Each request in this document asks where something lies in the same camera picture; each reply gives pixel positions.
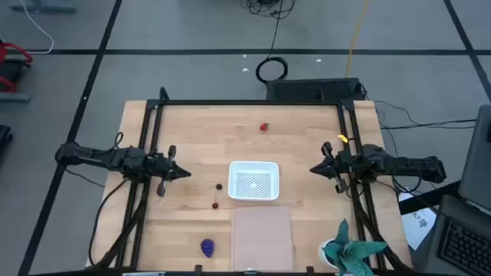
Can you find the pink cloth mat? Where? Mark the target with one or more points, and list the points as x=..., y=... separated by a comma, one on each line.
x=262, y=237

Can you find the red toy cherry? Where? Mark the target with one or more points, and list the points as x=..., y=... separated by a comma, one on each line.
x=215, y=206

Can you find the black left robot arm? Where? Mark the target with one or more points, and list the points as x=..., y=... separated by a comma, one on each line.
x=96, y=157

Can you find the black keyboard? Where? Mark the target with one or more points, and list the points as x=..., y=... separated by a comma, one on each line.
x=466, y=245

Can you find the black frame clamp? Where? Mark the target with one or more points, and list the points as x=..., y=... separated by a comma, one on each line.
x=198, y=269
x=310, y=270

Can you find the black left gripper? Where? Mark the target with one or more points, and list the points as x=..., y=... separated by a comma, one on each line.
x=161, y=166

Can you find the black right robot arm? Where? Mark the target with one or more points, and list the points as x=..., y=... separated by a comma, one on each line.
x=406, y=165

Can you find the grey desk foot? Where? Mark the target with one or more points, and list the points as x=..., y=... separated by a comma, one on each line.
x=42, y=5

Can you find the white plant pot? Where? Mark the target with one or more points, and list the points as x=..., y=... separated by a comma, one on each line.
x=324, y=257

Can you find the grey computer monitor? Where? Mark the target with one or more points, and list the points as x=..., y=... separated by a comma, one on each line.
x=477, y=161

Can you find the grey desk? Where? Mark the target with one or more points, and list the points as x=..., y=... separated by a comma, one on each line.
x=452, y=209

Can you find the white paper sheet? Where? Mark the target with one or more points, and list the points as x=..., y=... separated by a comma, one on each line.
x=420, y=226

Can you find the teal leafy plant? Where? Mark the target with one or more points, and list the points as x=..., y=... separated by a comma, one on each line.
x=351, y=253

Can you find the dark round toy fruit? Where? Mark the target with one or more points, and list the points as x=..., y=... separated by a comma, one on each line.
x=218, y=186

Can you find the white perforated plastic basket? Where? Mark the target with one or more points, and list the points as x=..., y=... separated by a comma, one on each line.
x=253, y=184

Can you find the black desk support bar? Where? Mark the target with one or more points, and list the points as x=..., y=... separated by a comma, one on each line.
x=426, y=199

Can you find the purple toy grape bunch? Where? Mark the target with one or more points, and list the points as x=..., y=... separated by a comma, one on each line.
x=207, y=247

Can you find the red framed cart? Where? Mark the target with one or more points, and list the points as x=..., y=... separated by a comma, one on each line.
x=11, y=46

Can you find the black chair base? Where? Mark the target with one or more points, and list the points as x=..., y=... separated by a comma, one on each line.
x=4, y=138

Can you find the red toy strawberry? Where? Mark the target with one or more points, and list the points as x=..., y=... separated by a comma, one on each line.
x=263, y=127

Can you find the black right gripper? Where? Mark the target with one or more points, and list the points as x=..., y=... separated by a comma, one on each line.
x=343, y=165

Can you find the yellow tag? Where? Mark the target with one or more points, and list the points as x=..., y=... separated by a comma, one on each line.
x=342, y=138

